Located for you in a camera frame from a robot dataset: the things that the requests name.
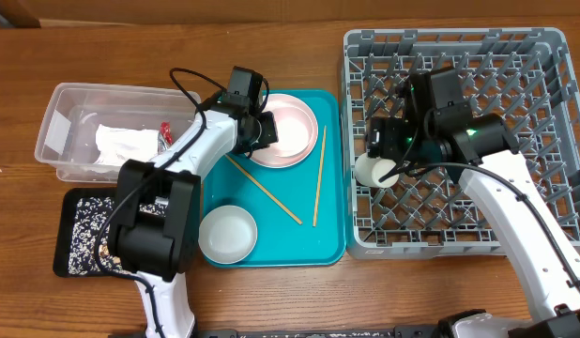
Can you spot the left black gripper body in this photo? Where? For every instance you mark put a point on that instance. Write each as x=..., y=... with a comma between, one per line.
x=265, y=130

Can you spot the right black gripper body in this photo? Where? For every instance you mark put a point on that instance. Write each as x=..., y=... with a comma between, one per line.
x=399, y=140

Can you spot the pink round plate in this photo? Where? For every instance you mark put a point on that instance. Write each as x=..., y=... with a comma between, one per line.
x=297, y=130

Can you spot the white plastic cup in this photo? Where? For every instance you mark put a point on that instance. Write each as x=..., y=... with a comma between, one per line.
x=368, y=171

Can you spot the red silver foil wrapper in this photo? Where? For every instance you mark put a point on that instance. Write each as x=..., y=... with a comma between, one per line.
x=165, y=139

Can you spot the grey round bowl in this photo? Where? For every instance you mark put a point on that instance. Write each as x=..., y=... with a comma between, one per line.
x=227, y=234

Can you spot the white napkin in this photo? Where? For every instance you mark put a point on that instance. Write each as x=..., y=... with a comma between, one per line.
x=117, y=145

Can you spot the rice and food scraps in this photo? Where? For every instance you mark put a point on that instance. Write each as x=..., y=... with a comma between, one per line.
x=89, y=215

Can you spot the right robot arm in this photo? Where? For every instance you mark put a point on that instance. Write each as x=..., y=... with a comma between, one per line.
x=439, y=129

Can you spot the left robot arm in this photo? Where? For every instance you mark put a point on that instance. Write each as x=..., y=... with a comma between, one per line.
x=154, y=227

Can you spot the clear plastic waste bin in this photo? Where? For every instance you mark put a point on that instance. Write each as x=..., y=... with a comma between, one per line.
x=67, y=135

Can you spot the left wooden chopstick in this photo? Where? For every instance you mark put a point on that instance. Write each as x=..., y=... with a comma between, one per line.
x=263, y=189

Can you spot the wooden chopstick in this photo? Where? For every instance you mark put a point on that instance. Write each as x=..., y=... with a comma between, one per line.
x=319, y=176
x=263, y=189

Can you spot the right wooden chopstick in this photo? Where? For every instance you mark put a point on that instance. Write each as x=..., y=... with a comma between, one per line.
x=319, y=176

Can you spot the teal plastic serving tray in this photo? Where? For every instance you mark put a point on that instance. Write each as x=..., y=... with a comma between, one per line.
x=281, y=241

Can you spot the grey plastic dish rack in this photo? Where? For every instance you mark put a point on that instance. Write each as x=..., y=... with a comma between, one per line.
x=525, y=75

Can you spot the black plastic tray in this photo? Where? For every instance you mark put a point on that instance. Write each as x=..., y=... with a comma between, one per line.
x=61, y=253

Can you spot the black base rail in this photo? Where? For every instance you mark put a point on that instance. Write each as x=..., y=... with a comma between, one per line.
x=404, y=331

